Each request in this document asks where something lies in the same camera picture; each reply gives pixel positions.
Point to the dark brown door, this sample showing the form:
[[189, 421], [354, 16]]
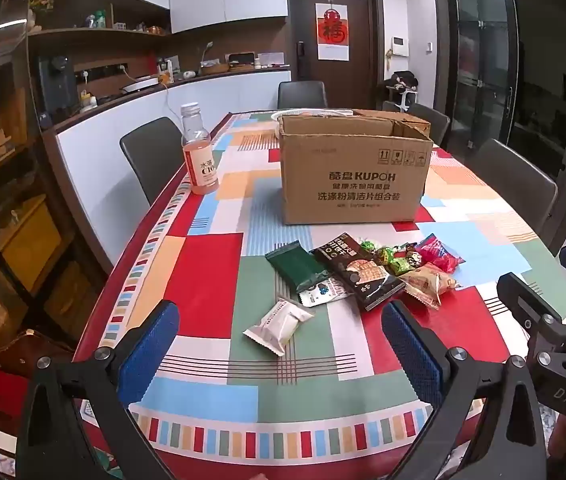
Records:
[[308, 30]]

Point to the green brown wrapped candy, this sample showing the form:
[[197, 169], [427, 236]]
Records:
[[368, 246]]

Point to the white rack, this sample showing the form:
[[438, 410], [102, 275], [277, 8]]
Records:
[[403, 100]]

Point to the white snack packet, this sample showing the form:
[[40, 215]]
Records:
[[278, 327]]

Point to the pink drink bottle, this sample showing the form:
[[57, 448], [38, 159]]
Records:
[[200, 160]]

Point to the pink snack packet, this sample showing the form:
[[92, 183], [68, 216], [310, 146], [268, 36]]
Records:
[[438, 255]]

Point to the red white wall calendar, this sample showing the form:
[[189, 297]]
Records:
[[333, 30]]

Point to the dark wrapped candy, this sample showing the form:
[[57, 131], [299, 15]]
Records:
[[414, 259]]

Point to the small wicker basket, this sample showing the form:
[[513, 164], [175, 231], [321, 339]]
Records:
[[214, 68]]

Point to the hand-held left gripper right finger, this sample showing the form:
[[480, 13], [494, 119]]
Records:
[[413, 350]]

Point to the black water dispenser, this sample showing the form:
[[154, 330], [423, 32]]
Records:
[[58, 85]]

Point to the brown cardboard box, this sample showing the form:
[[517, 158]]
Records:
[[353, 185]]

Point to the white counter cabinet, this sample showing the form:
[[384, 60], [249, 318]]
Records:
[[93, 170]]

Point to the black glass sliding door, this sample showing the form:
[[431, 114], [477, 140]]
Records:
[[483, 60]]

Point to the beige snack packet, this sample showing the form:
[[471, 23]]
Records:
[[425, 282]]

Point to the dark storage shelf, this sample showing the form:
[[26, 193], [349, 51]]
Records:
[[23, 240]]

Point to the white tray appliance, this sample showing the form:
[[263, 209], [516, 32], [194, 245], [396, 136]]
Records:
[[140, 84]]

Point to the white fruit basket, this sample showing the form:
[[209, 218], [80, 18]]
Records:
[[313, 111]]

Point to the white gooseneck lamp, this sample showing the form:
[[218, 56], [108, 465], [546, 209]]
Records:
[[208, 50]]

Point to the black bag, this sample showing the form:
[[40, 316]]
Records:
[[403, 81]]

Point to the black cookie packet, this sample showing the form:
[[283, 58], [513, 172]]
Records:
[[358, 270]]

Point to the assorted shelf bottles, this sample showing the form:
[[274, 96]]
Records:
[[98, 20]]

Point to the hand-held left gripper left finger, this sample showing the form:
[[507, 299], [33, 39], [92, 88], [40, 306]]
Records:
[[150, 350]]

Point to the white intercom panel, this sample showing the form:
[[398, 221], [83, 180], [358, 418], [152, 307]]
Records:
[[401, 46]]

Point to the dark green snack packet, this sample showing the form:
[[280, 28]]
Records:
[[298, 265]]

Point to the grey dining chair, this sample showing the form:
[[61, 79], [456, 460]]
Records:
[[430, 120], [150, 155], [302, 95], [513, 185]]

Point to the small blue white packet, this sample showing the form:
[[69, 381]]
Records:
[[320, 294]]

